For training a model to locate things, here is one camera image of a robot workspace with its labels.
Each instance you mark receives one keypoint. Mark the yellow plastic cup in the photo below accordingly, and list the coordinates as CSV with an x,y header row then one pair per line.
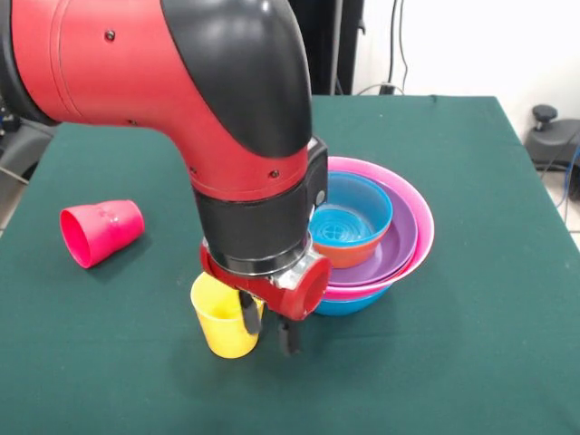
x,y
222,331

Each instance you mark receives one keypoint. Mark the small orange plastic bowl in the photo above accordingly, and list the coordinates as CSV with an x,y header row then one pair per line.
x,y
349,256

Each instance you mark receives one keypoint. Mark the black equipment base with knob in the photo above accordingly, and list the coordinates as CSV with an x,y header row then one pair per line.
x,y
555,140

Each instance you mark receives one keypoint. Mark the dark device box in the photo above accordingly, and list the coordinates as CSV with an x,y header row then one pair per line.
x,y
5,122

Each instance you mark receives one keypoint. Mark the dark green tablecloth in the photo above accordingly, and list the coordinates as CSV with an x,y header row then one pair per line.
x,y
408,362

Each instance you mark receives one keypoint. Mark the large blue plastic bowl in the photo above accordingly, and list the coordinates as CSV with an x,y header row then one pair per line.
x,y
344,307

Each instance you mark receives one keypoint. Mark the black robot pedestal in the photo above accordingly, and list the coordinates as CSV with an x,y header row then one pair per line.
x,y
335,45

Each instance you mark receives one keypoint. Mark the purple plastic bowl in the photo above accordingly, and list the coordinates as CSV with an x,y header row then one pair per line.
x,y
362,286
403,240

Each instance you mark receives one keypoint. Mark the pink plastic bowl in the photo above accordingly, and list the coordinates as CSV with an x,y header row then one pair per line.
x,y
426,235

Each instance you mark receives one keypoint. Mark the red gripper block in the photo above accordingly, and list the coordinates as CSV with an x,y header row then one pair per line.
x,y
290,290

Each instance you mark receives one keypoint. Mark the black padded equipment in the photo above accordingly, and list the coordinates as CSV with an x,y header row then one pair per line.
x,y
18,149

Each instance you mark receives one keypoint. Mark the red plastic cup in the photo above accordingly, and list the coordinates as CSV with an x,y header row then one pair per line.
x,y
104,229

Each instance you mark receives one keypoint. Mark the small blue plastic bowl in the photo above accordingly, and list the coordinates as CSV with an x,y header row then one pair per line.
x,y
358,213

